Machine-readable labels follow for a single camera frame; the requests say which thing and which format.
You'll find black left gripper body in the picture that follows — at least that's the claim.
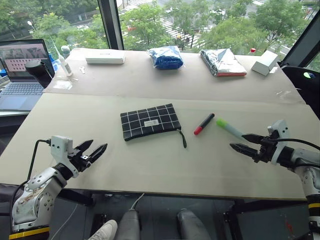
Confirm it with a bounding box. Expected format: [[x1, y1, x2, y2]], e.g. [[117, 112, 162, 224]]
[[68, 148, 92, 174]]

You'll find black cylindrical device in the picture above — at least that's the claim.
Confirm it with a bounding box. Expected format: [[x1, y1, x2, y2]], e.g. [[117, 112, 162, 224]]
[[24, 59, 54, 89]]

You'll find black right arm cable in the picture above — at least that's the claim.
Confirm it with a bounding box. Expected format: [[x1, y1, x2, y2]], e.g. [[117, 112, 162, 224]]
[[274, 138, 320, 153]]

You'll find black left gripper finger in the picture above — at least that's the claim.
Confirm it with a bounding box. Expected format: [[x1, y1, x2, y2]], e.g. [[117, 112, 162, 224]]
[[73, 139, 94, 152], [87, 143, 109, 165]]

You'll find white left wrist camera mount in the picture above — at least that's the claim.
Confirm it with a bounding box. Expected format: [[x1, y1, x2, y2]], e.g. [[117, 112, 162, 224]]
[[49, 135, 81, 179]]

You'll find black white-grid pencil case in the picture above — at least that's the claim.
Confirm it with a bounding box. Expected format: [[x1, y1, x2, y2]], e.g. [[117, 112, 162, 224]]
[[120, 103, 188, 149]]

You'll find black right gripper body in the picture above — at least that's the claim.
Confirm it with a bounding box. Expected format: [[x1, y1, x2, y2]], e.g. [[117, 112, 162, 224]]
[[252, 130, 279, 164]]

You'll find black chair with green sticker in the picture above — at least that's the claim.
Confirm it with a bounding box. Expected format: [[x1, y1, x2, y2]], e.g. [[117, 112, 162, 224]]
[[279, 64, 320, 112]]

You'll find black slanted window frame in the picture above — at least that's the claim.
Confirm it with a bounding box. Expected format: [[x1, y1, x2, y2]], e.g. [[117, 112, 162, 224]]
[[281, 9, 320, 69]]

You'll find small white cardboard box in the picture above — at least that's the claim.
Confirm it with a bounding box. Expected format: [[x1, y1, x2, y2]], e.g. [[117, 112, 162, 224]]
[[251, 49, 279, 77]]

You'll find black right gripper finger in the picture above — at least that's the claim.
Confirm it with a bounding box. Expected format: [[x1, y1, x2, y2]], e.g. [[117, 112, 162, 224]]
[[229, 142, 259, 159], [241, 133, 264, 145]]

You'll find laptop computer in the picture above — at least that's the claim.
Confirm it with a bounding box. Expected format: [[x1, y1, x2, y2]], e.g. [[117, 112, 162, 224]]
[[0, 38, 55, 111]]

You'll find flat white box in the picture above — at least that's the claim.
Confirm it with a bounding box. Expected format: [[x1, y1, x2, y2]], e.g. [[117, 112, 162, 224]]
[[85, 50, 126, 65]]

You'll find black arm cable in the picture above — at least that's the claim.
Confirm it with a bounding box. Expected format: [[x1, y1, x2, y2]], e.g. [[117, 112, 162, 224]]
[[26, 139, 52, 181], [274, 138, 320, 153]]

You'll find clear tape strip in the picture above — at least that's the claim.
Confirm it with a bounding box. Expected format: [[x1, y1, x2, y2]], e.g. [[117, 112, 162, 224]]
[[275, 89, 293, 99]]

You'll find black window frame post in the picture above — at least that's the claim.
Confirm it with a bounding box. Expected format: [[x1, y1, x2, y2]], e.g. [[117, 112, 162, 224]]
[[96, 0, 125, 51]]

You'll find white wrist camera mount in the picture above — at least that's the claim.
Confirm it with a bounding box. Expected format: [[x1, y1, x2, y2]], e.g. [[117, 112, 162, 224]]
[[49, 135, 81, 179], [267, 119, 291, 166]]

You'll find white shoe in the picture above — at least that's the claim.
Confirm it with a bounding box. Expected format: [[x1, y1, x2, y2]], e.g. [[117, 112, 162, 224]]
[[86, 219, 119, 240]]

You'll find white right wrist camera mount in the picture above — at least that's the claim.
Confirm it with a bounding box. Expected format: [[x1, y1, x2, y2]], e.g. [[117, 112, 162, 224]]
[[267, 119, 291, 166]]

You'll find grey-green round container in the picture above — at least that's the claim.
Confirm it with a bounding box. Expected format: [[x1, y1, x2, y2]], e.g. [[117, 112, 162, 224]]
[[60, 45, 71, 59]]

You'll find white syringe-shaped tube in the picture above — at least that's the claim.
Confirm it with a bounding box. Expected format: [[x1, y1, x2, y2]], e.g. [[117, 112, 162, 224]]
[[49, 36, 74, 77]]

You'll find grey rounded leg shape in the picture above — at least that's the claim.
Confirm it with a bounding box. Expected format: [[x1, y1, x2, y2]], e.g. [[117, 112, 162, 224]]
[[176, 208, 212, 240], [116, 209, 141, 240]]

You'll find clear plastic sheet piece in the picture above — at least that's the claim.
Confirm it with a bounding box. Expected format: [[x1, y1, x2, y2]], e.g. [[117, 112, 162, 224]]
[[52, 79, 74, 90]]

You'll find silver foil package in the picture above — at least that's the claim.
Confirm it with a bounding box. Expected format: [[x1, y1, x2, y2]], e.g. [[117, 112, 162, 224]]
[[199, 48, 248, 78]]

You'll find black marker with red cap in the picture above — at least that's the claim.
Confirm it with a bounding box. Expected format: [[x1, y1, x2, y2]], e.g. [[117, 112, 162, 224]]
[[193, 112, 216, 137]]

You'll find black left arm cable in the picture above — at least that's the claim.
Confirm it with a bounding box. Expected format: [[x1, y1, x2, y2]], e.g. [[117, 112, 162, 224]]
[[26, 139, 52, 181]]

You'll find white cable under table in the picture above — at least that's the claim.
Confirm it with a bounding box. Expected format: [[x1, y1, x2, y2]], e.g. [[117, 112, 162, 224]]
[[129, 192, 146, 211]]

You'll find blue plastic bag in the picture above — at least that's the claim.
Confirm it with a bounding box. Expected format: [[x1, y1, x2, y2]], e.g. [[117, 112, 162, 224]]
[[146, 45, 186, 71]]

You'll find pale blue green-capped highlighter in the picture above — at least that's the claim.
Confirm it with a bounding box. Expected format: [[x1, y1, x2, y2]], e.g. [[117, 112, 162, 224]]
[[215, 118, 245, 141]]

